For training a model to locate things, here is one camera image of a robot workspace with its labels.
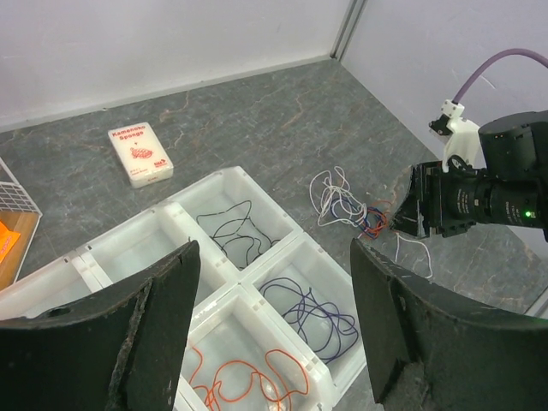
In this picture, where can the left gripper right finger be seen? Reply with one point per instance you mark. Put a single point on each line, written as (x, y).
(429, 348)

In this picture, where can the white compartment tray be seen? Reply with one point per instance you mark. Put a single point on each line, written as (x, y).
(213, 299)

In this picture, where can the orange snack box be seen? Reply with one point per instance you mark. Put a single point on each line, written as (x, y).
(9, 237)

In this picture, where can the white sponge box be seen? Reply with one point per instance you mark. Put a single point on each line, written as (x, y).
(142, 155)

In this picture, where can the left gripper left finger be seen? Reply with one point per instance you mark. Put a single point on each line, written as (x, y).
(120, 348)

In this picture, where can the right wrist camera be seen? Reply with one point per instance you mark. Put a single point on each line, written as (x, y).
(463, 134)

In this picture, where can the white wire shelf rack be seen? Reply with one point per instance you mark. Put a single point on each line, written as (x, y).
(17, 206)

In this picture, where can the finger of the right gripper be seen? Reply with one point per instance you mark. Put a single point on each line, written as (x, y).
(406, 224)
(409, 209)

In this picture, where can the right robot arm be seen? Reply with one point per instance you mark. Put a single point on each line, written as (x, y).
(448, 199)

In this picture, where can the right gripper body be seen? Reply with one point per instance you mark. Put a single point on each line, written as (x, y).
(427, 202)

